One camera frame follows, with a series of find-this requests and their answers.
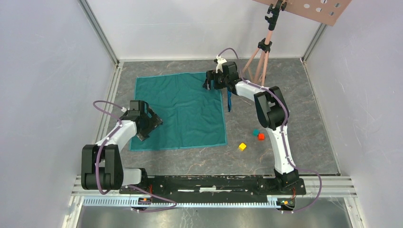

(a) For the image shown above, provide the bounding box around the teal cloth napkin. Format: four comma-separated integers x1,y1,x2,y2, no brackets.
129,72,227,151

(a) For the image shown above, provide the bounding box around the pink tripod stand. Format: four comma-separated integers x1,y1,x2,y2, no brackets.
240,0,288,86

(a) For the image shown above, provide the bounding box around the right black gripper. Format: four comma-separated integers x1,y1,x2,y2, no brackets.
203,69,229,90

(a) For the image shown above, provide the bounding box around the pink perforated board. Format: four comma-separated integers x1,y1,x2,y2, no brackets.
251,0,353,27

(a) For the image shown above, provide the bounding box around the red small cube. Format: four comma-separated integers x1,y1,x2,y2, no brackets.
258,133,265,141

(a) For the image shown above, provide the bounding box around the yellow small cube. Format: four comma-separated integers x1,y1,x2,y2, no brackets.
238,143,247,151

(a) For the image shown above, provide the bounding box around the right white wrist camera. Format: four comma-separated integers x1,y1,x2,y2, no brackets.
214,55,227,73

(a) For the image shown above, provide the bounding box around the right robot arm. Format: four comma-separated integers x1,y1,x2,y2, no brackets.
203,57,299,194

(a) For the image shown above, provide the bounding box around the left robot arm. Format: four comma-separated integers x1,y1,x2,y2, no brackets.
81,100,163,194

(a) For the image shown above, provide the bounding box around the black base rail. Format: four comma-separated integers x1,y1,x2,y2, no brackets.
119,175,307,211

